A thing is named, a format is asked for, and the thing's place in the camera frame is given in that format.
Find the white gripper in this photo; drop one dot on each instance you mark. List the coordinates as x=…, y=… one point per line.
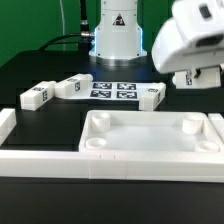
x=171, y=54

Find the white desk top tray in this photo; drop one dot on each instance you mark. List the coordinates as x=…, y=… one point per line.
x=145, y=132

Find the white right fence block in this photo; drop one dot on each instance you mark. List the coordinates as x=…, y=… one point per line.
x=218, y=123

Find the white fence block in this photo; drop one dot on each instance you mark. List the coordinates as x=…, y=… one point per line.
x=218, y=123
x=7, y=123

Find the white marker sheet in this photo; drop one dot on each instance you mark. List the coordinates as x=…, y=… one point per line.
x=115, y=91

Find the white front fence bar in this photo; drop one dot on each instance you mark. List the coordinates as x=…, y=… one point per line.
x=196, y=167

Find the white left fence block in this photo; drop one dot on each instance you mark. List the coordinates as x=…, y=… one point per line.
x=7, y=123

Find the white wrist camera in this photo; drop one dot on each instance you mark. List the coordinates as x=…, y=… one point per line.
x=200, y=23

